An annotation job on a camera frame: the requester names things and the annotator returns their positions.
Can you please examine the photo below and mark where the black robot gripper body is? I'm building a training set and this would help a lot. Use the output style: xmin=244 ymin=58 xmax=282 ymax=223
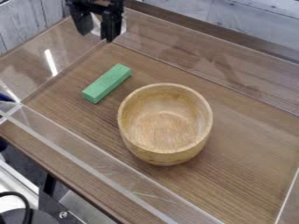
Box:
xmin=65 ymin=0 xmax=124 ymax=14

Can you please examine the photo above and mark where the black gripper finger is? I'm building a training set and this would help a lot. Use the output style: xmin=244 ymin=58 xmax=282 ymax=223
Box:
xmin=100 ymin=11 xmax=123 ymax=42
xmin=69 ymin=4 xmax=93 ymax=35

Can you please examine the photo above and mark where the green rectangular block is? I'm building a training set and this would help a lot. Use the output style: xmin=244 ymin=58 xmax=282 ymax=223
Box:
xmin=81 ymin=64 xmax=132 ymax=104

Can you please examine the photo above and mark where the brown wooden bowl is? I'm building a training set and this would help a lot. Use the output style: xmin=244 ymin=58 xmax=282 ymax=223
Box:
xmin=116 ymin=83 xmax=213 ymax=166

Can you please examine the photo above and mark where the black table leg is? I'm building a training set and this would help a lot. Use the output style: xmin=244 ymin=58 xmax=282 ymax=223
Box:
xmin=43 ymin=174 xmax=56 ymax=196

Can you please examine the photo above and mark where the metal plate with screw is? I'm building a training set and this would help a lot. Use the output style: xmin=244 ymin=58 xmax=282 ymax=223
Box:
xmin=39 ymin=191 xmax=85 ymax=224

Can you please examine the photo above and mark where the clear acrylic front wall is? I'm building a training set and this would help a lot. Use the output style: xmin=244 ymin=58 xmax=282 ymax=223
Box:
xmin=0 ymin=101 xmax=223 ymax=224

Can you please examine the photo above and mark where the black cable loop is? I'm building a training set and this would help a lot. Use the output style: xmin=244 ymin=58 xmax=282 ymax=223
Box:
xmin=0 ymin=191 xmax=33 ymax=224

